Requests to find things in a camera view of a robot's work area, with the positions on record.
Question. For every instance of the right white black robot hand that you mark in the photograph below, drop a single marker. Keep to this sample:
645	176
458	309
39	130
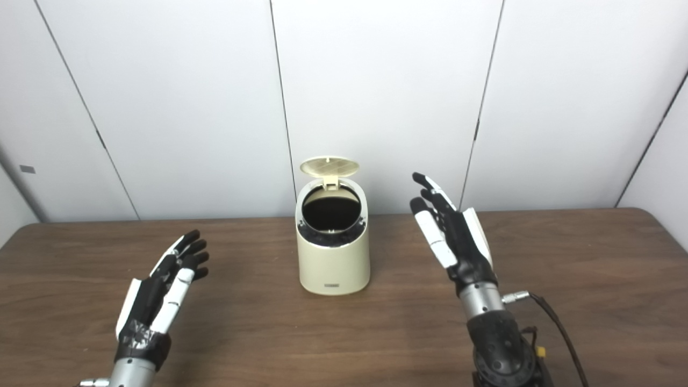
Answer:
465	252

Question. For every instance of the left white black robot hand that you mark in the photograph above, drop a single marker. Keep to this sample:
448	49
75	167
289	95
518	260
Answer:
145	317

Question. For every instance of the cream-colored round bin lid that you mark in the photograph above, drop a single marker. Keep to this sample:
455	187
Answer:
329	165

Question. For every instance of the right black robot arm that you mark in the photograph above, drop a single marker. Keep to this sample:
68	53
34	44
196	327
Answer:
500	344

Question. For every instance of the cream-colored bin body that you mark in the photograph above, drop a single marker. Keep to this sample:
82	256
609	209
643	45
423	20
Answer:
333	266

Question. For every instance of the small yellow connector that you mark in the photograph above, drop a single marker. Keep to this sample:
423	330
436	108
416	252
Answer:
540	352

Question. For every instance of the small gray wall label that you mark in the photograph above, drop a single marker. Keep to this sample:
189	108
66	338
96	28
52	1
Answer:
27	169

